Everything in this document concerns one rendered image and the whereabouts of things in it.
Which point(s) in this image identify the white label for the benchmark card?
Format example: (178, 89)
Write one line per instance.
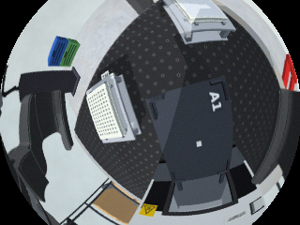
(104, 75)

